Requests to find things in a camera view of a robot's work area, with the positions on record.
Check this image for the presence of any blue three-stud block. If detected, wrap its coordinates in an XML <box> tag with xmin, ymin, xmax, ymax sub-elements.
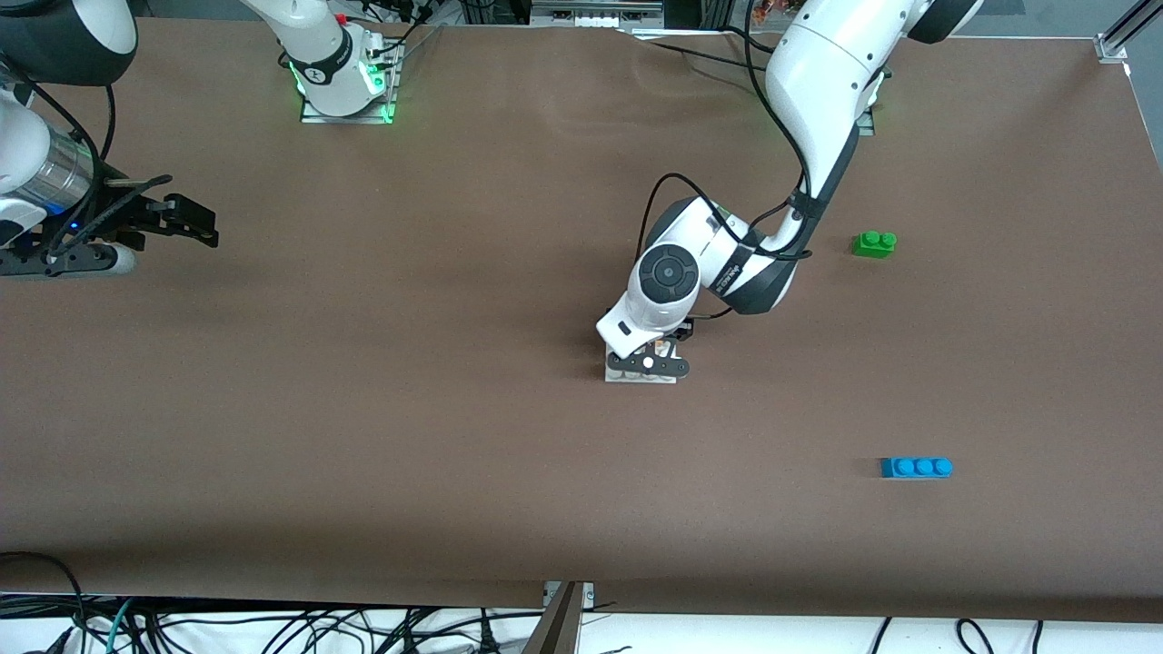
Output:
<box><xmin>880</xmin><ymin>457</ymin><xmax>954</xmax><ymax>480</ymax></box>

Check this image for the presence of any brown table cover sheet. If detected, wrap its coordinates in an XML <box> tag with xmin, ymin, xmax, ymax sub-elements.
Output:
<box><xmin>0</xmin><ymin>16</ymin><xmax>1163</xmax><ymax>624</ymax></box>

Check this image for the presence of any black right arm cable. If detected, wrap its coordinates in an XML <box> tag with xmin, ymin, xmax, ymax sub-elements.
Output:
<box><xmin>0</xmin><ymin>54</ymin><xmax>174</xmax><ymax>257</ymax></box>

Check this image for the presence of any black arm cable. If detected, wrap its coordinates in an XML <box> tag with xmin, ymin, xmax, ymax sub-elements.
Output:
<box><xmin>0</xmin><ymin>54</ymin><xmax>174</xmax><ymax>257</ymax></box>
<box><xmin>643</xmin><ymin>18</ymin><xmax>814</xmax><ymax>264</ymax></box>

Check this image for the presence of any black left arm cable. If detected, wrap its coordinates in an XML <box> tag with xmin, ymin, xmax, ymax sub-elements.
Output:
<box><xmin>643</xmin><ymin>18</ymin><xmax>814</xmax><ymax>264</ymax></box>

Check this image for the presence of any metal table bracket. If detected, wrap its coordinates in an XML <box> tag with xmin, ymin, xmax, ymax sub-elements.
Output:
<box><xmin>522</xmin><ymin>581</ymin><xmax>596</xmax><ymax>654</ymax></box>

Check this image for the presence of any teal cable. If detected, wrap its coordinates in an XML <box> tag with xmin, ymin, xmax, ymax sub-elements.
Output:
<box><xmin>102</xmin><ymin>598</ymin><xmax>139</xmax><ymax>654</ymax></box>

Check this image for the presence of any aluminium profile post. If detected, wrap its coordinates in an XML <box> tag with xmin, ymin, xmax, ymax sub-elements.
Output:
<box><xmin>1095</xmin><ymin>0</ymin><xmax>1163</xmax><ymax>63</ymax></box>

